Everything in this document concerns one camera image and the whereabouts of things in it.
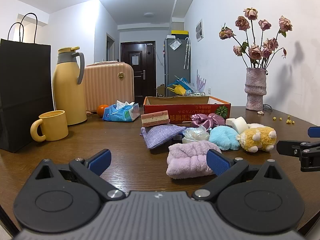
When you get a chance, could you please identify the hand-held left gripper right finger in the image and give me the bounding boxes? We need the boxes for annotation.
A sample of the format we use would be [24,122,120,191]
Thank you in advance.
[192,149,284,202]

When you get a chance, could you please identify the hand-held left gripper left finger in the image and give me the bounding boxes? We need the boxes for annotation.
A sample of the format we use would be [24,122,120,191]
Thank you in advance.
[35,149,126,201]

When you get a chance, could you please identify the lilac fluffy towel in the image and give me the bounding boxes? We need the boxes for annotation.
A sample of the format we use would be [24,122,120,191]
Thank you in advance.
[166,140,222,180]

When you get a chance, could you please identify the clear plastic wrapper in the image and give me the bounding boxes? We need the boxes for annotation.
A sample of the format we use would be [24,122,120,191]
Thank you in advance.
[182,127,210,144]

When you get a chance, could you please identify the white round sponge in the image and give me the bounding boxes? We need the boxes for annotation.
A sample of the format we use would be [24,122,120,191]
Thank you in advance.
[231,116,249,135]

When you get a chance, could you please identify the orange cardboard box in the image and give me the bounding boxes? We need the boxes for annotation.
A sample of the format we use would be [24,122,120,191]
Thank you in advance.
[143,96,231,126]

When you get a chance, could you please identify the purple linen pouch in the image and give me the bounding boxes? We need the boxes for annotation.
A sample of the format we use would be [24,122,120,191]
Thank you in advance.
[140,124,187,149]

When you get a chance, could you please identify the pink layered sponge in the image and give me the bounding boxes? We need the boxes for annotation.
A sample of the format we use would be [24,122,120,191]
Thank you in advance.
[141,110,170,127]

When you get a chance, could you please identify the blue plush toy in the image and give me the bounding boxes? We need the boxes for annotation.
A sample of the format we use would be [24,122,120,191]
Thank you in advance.
[208,126,241,151]

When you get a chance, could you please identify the scattered yellow bits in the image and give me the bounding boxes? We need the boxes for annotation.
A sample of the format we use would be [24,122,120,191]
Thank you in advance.
[272,115,296,125]

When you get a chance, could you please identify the yellow plush toy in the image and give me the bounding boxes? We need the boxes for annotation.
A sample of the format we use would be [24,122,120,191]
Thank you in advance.
[236,127,277,153]

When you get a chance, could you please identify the purple satin scrunchie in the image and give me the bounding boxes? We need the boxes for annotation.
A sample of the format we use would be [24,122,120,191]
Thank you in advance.
[207,113,226,127]
[190,114,209,131]

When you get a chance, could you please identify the blue tissue pack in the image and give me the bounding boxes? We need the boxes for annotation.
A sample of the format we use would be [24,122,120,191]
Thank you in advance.
[103,100,141,122]

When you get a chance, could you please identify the orange fruit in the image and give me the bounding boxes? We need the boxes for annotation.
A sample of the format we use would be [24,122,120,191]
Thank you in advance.
[97,104,110,118]

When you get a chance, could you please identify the yellow mug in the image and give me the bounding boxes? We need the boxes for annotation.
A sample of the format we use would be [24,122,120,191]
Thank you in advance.
[30,110,69,142]

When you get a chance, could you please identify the pink textured vase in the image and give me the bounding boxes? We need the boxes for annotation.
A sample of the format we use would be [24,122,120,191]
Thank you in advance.
[245,67,268,111]

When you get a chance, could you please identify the metal trolley rack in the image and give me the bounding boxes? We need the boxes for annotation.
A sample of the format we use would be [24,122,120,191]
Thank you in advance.
[185,90,209,97]

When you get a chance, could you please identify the pink ribbed suitcase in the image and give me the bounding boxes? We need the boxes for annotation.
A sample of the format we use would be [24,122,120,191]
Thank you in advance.
[84,61,135,113]

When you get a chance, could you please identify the yellow thermos jug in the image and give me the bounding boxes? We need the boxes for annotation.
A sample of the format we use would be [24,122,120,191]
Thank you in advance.
[52,46,88,126]

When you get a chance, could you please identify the yellow plastic item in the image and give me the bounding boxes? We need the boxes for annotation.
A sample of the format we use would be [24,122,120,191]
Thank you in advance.
[167,85,187,96]

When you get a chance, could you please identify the blue plastic bags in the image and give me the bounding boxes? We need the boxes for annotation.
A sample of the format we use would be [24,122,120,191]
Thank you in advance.
[174,76,193,91]

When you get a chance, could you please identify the dark brown entrance door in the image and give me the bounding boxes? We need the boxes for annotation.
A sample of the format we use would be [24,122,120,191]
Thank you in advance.
[120,41,156,98]

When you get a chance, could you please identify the bunch of dried pink roses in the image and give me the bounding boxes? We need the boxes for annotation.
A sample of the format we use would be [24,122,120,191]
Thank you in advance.
[219,7,293,69]

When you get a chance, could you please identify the black paper bag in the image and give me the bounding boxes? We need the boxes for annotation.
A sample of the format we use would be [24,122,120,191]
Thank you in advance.
[0,12,55,153]

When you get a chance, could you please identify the grey refrigerator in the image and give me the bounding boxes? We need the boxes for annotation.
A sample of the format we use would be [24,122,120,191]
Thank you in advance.
[164,37,191,97]

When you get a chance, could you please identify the glass interior door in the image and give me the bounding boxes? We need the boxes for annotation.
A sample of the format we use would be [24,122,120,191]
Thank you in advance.
[106,33,116,62]

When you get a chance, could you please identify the white folded umbrella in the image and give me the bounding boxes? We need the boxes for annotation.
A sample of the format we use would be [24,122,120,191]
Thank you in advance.
[184,37,191,70]

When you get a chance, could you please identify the yellow and black box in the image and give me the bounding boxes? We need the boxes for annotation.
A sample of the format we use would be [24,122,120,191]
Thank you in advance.
[171,30,189,39]

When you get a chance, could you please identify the purple wall decal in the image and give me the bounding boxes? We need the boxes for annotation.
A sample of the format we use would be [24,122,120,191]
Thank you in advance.
[196,69,207,93]

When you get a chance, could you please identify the wall picture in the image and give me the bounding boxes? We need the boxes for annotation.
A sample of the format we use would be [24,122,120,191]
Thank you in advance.
[196,18,204,42]

